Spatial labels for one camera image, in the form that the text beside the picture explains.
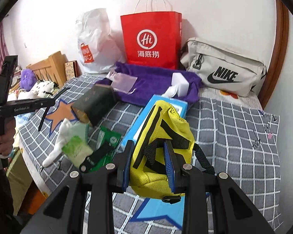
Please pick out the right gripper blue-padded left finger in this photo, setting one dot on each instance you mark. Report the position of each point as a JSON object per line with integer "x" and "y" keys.
{"x": 123, "y": 162}

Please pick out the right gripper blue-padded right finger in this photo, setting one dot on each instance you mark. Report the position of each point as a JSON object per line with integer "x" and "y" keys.
{"x": 173, "y": 164}

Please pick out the yellow black pouch bag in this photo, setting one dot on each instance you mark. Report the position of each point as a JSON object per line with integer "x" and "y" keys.
{"x": 148, "y": 176}

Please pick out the white cotton glove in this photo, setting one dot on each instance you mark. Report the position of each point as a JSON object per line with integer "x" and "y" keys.
{"x": 61, "y": 140}

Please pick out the person's left hand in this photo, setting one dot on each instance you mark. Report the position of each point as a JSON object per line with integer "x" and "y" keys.
{"x": 7, "y": 140}

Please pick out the green plastic packet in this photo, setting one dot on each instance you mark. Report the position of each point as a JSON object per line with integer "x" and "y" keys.
{"x": 107, "y": 143}

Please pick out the purple plush toy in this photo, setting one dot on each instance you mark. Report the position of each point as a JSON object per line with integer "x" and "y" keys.
{"x": 28, "y": 79}

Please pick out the white spotted plush toy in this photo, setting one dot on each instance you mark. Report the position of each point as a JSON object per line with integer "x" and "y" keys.
{"x": 41, "y": 89}

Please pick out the light green wipes packet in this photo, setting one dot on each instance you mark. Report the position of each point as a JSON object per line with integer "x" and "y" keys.
{"x": 76, "y": 146}

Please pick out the brown star blue border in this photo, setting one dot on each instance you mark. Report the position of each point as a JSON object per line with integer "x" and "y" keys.
{"x": 57, "y": 116}

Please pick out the wooden headboard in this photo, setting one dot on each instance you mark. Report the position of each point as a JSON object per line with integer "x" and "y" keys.
{"x": 51, "y": 69}

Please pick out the dark green gold box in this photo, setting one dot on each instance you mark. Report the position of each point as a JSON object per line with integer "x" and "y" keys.
{"x": 94, "y": 104}

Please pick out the grey white checked bedspread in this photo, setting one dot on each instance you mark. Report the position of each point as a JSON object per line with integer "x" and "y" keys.
{"x": 235, "y": 134}

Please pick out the white foam block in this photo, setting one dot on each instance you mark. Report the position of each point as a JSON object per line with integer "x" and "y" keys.
{"x": 179, "y": 86}

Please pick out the framed picture board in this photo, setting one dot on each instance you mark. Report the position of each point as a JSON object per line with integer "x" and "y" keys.
{"x": 72, "y": 70}

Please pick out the purple fluffy towel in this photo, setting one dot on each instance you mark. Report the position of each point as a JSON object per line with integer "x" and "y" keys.
{"x": 154, "y": 81}

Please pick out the grey Nike waist bag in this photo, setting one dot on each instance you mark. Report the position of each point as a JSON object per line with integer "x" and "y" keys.
{"x": 222, "y": 66}

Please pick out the person's dark left sleeve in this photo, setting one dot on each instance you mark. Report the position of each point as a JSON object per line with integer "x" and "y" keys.
{"x": 8, "y": 223}

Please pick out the white Miniso plastic bag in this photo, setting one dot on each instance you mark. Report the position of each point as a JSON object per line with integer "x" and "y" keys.
{"x": 97, "y": 50}

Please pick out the red Haidilao paper bag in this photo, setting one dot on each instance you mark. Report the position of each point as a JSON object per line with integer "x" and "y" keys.
{"x": 153, "y": 38}

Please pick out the brown wooden door frame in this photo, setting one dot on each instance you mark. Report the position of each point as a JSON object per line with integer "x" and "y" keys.
{"x": 278, "y": 53}

